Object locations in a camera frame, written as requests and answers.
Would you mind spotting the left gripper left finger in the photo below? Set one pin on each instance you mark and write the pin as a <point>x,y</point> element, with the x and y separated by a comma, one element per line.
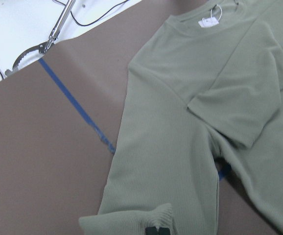
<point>151,231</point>

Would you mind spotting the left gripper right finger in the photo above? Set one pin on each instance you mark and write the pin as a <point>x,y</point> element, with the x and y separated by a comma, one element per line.
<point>164,231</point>

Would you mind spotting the olive green long-sleeve shirt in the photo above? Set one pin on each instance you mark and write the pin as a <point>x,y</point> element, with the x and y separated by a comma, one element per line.
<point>194,95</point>

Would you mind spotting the white shirt hang tag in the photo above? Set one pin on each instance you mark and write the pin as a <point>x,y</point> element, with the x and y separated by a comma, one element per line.
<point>208,22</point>

